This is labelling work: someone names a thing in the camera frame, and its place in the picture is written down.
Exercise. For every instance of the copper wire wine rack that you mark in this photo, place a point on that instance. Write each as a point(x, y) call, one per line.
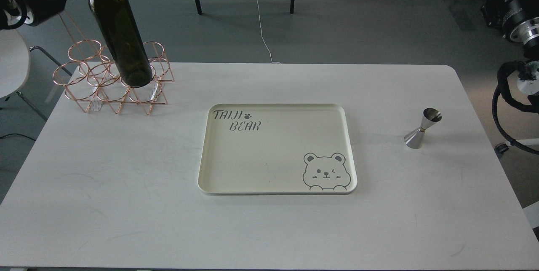
point(92, 80)

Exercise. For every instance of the cream bear serving tray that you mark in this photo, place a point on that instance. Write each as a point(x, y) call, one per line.
point(263, 149)

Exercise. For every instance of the dark green wine bottle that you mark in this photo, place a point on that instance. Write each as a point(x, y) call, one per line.
point(118, 26)

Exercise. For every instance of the silver metal jigger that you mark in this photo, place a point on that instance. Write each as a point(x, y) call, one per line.
point(415, 138)

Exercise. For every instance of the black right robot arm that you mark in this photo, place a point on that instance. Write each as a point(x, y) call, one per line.
point(517, 81)

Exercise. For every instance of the white round chair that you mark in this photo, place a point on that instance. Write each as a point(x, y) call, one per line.
point(14, 66)

